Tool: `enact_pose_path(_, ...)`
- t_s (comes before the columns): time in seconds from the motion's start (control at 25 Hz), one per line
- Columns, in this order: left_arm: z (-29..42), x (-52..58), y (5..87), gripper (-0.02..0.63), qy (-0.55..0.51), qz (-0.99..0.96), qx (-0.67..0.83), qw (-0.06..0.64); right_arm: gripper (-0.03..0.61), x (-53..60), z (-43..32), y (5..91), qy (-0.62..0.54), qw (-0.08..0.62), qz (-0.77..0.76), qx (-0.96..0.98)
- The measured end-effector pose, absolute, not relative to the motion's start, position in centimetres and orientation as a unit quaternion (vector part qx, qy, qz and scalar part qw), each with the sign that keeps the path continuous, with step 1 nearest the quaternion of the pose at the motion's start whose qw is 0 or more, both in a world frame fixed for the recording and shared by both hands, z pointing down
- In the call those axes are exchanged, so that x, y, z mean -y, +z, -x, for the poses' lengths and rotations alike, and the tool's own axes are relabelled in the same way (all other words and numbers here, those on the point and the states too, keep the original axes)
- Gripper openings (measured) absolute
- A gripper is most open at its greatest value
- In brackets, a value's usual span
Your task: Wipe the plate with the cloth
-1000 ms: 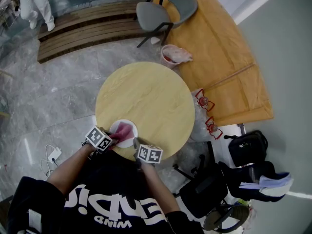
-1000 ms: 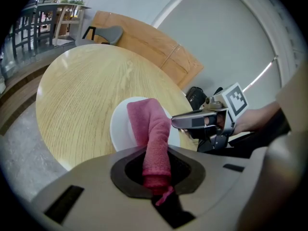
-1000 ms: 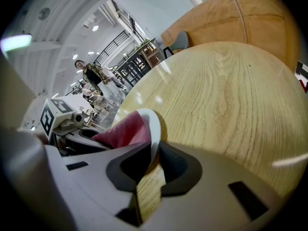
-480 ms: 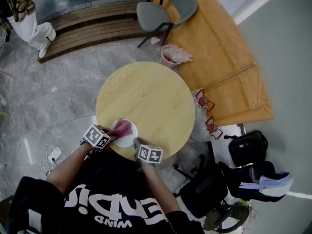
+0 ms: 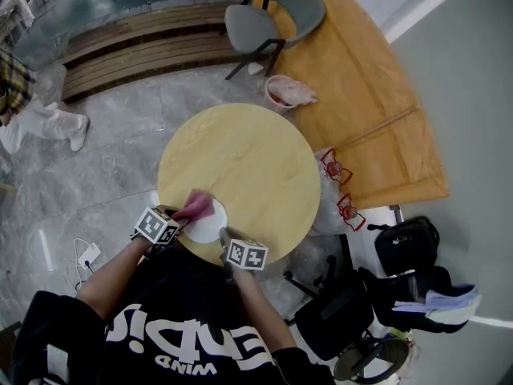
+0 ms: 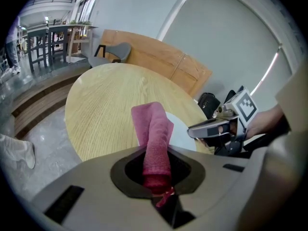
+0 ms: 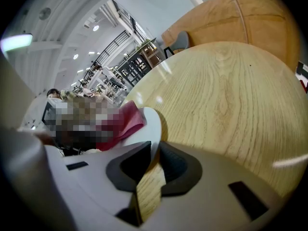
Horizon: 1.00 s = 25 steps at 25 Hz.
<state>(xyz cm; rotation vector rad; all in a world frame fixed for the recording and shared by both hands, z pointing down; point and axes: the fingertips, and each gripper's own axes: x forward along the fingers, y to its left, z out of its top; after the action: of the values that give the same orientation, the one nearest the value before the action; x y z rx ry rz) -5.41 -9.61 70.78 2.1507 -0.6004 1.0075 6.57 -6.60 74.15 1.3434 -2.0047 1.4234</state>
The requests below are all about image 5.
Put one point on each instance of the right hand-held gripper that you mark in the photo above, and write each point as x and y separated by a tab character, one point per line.
247	255

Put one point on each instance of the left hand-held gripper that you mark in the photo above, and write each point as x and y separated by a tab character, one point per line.
156	226

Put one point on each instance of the white round plate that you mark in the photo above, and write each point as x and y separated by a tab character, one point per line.
208	227

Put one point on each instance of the pink cloth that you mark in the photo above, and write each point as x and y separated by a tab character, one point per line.
196	207

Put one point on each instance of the person's right forearm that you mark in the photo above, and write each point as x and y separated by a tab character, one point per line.
260	311

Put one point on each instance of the person's left forearm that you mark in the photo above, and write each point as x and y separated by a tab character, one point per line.
112	279

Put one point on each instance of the person's black printed shirt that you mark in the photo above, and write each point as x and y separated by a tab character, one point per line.
192	303

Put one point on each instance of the round light wooden table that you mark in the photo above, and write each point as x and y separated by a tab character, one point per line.
248	155

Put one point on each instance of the white power strip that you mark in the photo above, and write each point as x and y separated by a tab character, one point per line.
90	256

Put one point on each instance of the black office chair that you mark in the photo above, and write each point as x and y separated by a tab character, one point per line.
340	319

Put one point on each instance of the pink waste basket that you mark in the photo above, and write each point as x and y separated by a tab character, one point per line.
274	94

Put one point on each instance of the pinkish crumpled plastic liner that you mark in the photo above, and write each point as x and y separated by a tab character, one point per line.
296	92

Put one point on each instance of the brown wooden steps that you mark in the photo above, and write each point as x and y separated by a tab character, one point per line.
148	50

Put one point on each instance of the black bag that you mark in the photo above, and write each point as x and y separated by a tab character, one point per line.
406	243

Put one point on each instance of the dark round stool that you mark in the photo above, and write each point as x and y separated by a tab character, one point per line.
376	361

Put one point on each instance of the large orange wooden panel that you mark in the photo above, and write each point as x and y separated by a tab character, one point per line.
368	94

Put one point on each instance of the grey chair with black legs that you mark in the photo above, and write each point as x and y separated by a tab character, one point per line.
252	26

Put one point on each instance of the dark wooden stool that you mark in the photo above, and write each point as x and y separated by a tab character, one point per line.
8	343

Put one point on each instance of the translucent plastic bag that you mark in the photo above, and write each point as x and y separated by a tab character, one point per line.
410	347

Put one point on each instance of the pale blue white garment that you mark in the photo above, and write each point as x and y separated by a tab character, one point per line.
453	301

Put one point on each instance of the wide grey roller blind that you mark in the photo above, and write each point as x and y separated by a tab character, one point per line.
465	134

